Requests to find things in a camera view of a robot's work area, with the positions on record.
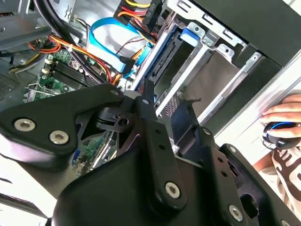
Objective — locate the hard disk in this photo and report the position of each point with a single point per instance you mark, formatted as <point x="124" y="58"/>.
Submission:
<point x="188" y="37"/>

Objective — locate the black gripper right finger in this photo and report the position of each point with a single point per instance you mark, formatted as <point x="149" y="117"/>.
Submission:
<point x="225" y="179"/>

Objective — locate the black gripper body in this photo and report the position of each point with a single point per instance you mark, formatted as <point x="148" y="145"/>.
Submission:
<point x="113" y="193"/>

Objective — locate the person's bare hand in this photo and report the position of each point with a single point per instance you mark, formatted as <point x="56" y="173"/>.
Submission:
<point x="289" y="110"/>

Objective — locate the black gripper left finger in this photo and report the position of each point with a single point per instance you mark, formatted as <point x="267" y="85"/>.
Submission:
<point x="58" y="113"/>

